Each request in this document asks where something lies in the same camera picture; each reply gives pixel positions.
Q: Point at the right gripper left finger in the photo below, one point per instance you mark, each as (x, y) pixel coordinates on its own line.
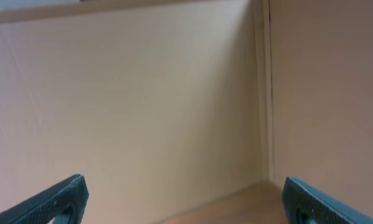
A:
(63, 202)

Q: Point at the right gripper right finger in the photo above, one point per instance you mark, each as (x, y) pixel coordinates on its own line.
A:
(305, 204)

